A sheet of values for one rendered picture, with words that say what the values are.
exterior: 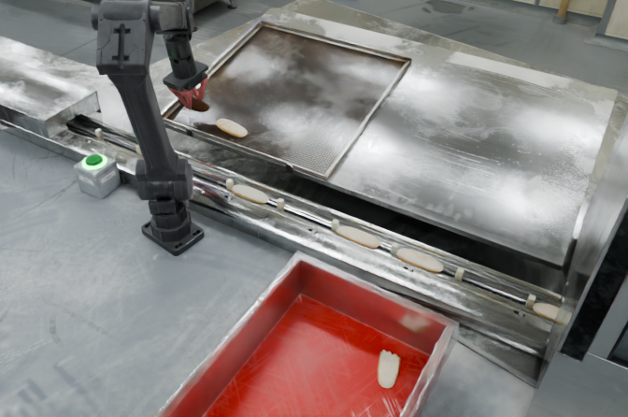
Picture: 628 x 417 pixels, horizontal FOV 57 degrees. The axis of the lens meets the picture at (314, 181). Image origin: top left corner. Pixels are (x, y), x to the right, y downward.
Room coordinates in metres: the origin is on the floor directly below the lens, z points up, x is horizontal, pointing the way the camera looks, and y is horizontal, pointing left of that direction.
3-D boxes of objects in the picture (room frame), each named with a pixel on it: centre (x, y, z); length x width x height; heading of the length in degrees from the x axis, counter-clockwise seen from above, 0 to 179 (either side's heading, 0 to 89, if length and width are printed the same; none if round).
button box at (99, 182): (1.08, 0.52, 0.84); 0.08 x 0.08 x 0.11; 61
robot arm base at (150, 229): (0.92, 0.31, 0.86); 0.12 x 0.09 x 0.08; 52
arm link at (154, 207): (0.94, 0.32, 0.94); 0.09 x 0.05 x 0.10; 3
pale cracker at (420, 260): (0.83, -0.22, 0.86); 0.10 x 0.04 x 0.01; 61
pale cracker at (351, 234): (0.89, -0.10, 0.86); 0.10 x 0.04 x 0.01; 61
